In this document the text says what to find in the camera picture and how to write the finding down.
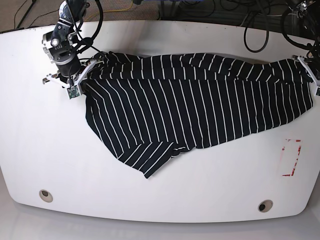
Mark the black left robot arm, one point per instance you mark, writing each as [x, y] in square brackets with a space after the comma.
[308, 11]

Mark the navy white striped t-shirt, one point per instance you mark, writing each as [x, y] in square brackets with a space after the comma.
[148, 110]

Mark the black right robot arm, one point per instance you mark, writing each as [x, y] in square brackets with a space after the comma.
[65, 43]

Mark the left table grommet hole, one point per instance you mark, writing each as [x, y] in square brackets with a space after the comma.
[45, 196]

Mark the table grommet hole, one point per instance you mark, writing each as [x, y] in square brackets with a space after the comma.
[265, 206]
[45, 196]

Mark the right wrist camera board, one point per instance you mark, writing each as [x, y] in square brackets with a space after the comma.
[73, 91]

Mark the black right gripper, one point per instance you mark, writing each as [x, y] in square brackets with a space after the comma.
[69, 69]

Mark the right table grommet hole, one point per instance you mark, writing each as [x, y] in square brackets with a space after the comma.
[265, 206]

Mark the red tape marking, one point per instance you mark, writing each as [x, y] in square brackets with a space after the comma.
[289, 157]

